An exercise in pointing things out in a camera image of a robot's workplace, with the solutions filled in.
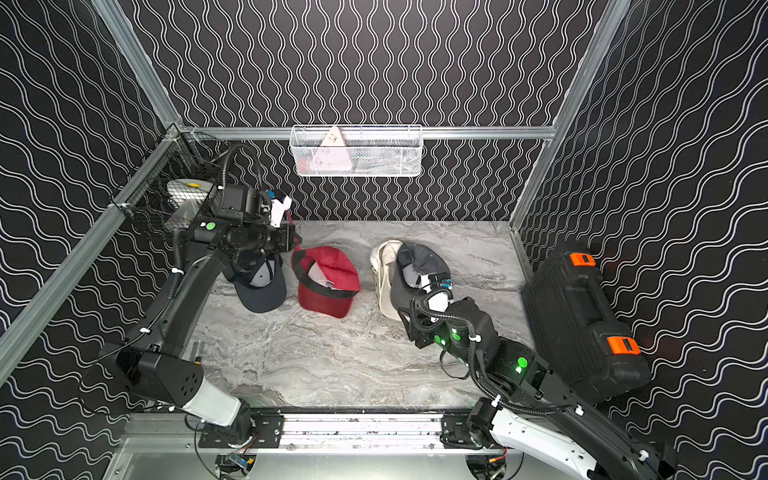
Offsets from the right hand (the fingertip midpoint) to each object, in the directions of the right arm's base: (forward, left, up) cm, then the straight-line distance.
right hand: (409, 304), depth 66 cm
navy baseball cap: (+24, +50, -27) cm, 62 cm away
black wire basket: (+25, +68, +9) cm, 73 cm away
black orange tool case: (-5, -39, -8) cm, 40 cm away
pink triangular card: (+46, +22, +8) cm, 52 cm away
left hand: (+18, +28, +3) cm, 33 cm away
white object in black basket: (+30, +60, +6) cm, 67 cm away
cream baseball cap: (+25, +8, -17) cm, 31 cm away
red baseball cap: (+14, +22, -10) cm, 28 cm away
